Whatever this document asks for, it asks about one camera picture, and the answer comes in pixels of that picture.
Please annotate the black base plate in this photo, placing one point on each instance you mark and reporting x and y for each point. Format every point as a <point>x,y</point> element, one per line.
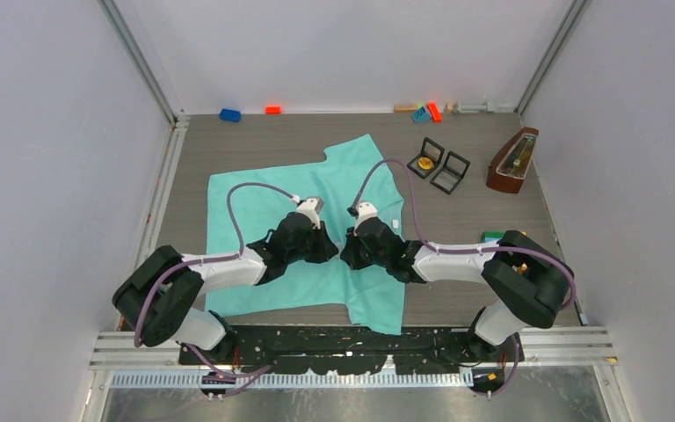
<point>352,350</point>

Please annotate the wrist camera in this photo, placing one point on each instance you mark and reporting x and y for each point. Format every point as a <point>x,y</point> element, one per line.
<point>362,211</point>
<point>311,207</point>

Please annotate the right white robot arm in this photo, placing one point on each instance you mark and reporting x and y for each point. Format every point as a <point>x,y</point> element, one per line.
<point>531,284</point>

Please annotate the blue toy brick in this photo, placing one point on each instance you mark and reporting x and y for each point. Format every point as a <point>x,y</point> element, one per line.
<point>230,115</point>

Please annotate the orange-red toy brick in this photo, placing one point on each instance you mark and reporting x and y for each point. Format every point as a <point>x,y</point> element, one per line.
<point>434,111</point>

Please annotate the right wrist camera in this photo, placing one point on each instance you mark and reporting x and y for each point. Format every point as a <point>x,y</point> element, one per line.
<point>362,211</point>

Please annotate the brown wooden metronome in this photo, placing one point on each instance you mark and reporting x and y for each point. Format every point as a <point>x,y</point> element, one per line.
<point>508,168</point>

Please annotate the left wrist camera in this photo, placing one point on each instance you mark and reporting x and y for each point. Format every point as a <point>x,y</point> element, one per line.
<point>311,207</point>

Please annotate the stacked green blue grey bricks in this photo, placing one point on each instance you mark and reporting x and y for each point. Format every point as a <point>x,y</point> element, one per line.
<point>490,236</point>

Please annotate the teal toy block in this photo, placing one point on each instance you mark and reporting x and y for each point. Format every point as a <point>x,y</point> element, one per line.
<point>421,114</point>

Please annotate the black case with gold brooch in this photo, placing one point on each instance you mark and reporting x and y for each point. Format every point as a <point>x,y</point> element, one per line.
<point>428,159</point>

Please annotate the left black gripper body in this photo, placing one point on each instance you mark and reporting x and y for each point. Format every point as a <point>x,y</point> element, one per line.
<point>313,250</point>

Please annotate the small orange toy brick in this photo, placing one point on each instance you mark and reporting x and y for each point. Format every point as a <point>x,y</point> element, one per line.
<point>273,109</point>

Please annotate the teal t-shirt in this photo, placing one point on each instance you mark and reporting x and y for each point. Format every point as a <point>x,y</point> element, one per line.
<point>242,206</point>

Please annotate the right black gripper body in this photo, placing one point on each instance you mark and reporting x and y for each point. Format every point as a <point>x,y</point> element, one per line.
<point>359,257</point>

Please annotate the wooden toy block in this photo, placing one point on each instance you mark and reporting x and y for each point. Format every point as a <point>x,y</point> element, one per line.
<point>406,108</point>

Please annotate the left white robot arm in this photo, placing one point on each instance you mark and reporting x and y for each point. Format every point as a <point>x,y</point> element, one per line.
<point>157,298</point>

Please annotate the black brooch display case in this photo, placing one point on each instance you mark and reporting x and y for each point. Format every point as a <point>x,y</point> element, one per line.
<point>451,173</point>

